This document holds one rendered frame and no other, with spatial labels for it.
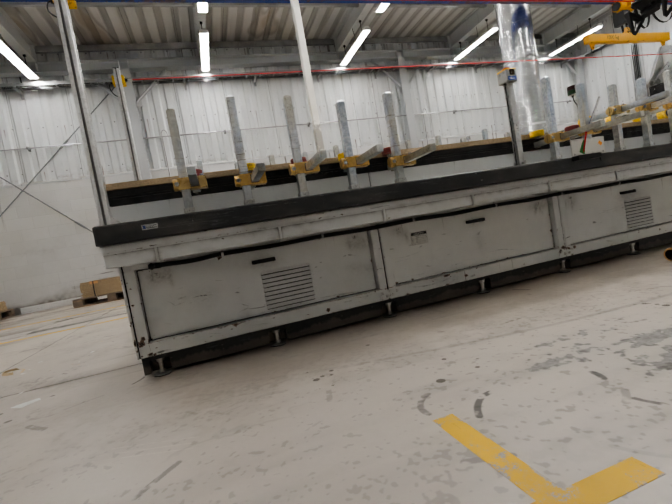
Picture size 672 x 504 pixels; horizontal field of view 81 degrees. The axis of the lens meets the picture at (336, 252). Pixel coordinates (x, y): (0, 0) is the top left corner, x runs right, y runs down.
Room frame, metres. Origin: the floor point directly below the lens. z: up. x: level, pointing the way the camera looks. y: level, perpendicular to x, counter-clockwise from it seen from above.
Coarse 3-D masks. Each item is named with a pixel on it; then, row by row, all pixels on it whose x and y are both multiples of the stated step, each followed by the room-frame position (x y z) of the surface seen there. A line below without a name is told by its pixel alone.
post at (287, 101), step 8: (288, 96) 1.80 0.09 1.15; (288, 104) 1.80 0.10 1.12; (288, 112) 1.80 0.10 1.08; (288, 120) 1.80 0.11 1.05; (288, 128) 1.81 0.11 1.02; (296, 128) 1.81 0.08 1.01; (296, 136) 1.80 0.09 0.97; (296, 144) 1.80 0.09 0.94; (296, 152) 1.80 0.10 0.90; (296, 160) 1.80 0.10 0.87; (296, 176) 1.82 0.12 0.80; (304, 176) 1.80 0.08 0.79; (304, 184) 1.80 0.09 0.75
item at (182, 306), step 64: (640, 128) 2.74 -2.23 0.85; (128, 192) 1.79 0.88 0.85; (192, 192) 1.87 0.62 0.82; (256, 192) 1.95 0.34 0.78; (320, 192) 2.05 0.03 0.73; (640, 192) 2.76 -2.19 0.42; (192, 256) 1.85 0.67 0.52; (256, 256) 1.97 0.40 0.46; (320, 256) 2.07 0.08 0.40; (384, 256) 2.14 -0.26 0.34; (448, 256) 2.29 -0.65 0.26; (512, 256) 2.42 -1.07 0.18; (576, 256) 2.56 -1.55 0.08; (192, 320) 1.87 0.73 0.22; (256, 320) 1.92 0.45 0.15; (320, 320) 2.04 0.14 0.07
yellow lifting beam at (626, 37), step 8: (624, 32) 6.08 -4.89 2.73; (656, 32) 6.23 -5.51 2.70; (664, 32) 6.28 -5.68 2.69; (584, 40) 5.88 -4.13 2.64; (592, 40) 5.83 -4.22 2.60; (600, 40) 5.88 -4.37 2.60; (608, 40) 5.92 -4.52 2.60; (616, 40) 5.97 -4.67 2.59; (624, 40) 6.02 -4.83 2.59; (632, 40) 6.07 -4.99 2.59; (640, 40) 6.12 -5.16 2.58; (648, 40) 6.18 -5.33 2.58; (656, 40) 6.24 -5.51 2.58; (664, 40) 6.31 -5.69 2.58; (592, 48) 5.87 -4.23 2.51
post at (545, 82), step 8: (544, 80) 2.24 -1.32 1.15; (544, 88) 2.25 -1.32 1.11; (544, 96) 2.25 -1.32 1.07; (552, 96) 2.24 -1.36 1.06; (544, 104) 2.26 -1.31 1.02; (552, 104) 2.24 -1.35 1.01; (552, 112) 2.24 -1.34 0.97; (552, 120) 2.24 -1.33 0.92; (552, 128) 2.24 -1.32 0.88; (552, 144) 2.25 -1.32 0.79; (552, 152) 2.26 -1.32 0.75; (560, 152) 2.24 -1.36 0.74
